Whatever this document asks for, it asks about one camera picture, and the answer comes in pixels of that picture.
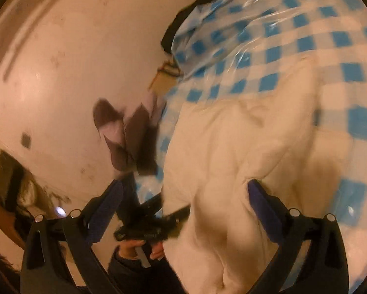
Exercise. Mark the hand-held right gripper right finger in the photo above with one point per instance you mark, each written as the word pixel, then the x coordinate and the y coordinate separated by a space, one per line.
pixel 261 205

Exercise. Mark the person's dark fur-trimmed coat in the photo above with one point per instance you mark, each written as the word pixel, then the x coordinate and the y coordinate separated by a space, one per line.
pixel 1 272

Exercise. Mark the black cloth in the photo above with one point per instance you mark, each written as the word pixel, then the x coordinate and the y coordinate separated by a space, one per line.
pixel 183 15

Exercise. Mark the person's left hand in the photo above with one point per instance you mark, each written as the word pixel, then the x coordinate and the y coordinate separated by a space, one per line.
pixel 131 249

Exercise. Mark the person's left forearm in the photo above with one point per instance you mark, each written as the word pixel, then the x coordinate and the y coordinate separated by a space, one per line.
pixel 140 277

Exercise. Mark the brown purple cloth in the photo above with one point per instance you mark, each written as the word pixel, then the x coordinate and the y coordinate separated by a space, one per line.
pixel 128 134

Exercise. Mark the blue white checkered bed sheet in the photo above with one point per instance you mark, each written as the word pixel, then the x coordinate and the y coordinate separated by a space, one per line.
pixel 294 43

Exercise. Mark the white padded jacket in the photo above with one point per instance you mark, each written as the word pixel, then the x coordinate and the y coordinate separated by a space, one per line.
pixel 232 165

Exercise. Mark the cardboard box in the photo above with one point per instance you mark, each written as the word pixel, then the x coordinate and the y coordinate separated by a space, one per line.
pixel 165 79

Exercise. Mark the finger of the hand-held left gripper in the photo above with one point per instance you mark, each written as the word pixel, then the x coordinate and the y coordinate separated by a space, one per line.
pixel 178 213
pixel 152 202

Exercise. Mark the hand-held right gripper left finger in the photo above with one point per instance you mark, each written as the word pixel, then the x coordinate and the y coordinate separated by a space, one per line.
pixel 108 203

